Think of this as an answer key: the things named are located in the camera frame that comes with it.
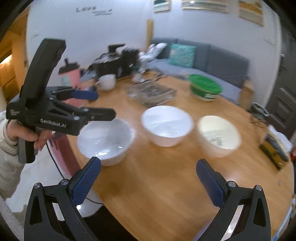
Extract wide white shallow bowl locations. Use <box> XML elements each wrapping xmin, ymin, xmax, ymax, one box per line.
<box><xmin>77</xmin><ymin>118</ymin><xmax>135</xmax><ymax>166</ymax></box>

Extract deep white bowl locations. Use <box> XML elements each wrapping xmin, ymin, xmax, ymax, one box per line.
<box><xmin>141</xmin><ymin>105</ymin><xmax>194</xmax><ymax>147</ymax></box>

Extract cream bowl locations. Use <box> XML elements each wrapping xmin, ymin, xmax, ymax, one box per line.
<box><xmin>196</xmin><ymin>115</ymin><xmax>242</xmax><ymax>158</ymax></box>

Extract person's left hand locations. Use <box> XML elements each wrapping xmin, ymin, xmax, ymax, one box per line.
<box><xmin>6</xmin><ymin>120</ymin><xmax>52</xmax><ymax>151</ymax></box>

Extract pink tumbler cup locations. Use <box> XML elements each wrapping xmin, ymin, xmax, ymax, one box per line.
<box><xmin>58</xmin><ymin>58</ymin><xmax>81</xmax><ymax>88</ymax></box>

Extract white mug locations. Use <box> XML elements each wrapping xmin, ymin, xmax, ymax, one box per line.
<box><xmin>95</xmin><ymin>74</ymin><xmax>116</xmax><ymax>91</ymax></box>

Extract glass ashtray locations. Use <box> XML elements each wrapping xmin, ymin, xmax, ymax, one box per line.
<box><xmin>126</xmin><ymin>80</ymin><xmax>177</xmax><ymax>108</ymax></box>

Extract tissue box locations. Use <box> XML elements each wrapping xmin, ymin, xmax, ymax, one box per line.
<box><xmin>259</xmin><ymin>131</ymin><xmax>291</xmax><ymax>170</ymax></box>

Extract white patterned cushion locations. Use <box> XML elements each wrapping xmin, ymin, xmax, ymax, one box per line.
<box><xmin>139</xmin><ymin>43</ymin><xmax>168</xmax><ymax>61</ymax></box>

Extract tortoiseshell eyeglasses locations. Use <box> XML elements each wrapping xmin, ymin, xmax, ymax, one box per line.
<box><xmin>250</xmin><ymin>115</ymin><xmax>269</xmax><ymax>128</ymax></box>

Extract grey trash bin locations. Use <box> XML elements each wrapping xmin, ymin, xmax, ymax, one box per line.
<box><xmin>249</xmin><ymin>102</ymin><xmax>269</xmax><ymax>120</ymax></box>

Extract teal patterned cushion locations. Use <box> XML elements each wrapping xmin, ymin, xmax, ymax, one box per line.
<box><xmin>168</xmin><ymin>44</ymin><xmax>196</xmax><ymax>68</ymax></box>

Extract dark entrance door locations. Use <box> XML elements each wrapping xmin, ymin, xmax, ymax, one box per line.
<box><xmin>266</xmin><ymin>25</ymin><xmax>295</xmax><ymax>138</ymax></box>

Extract green lidded bowl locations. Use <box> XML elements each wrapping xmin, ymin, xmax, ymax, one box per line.
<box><xmin>188</xmin><ymin>74</ymin><xmax>223</xmax><ymax>101</ymax></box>

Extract grey sofa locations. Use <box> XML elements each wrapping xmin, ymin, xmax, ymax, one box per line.
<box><xmin>149</xmin><ymin>38</ymin><xmax>254</xmax><ymax>110</ymax></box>

